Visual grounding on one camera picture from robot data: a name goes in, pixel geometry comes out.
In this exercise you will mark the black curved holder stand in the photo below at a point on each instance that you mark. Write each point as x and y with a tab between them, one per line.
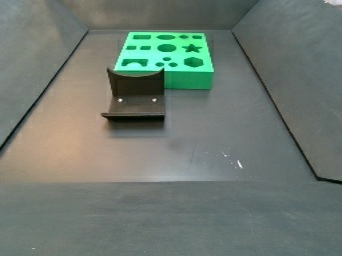
137	96

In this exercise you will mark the green shape-sorter block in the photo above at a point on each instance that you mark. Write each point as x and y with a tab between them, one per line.
178	52

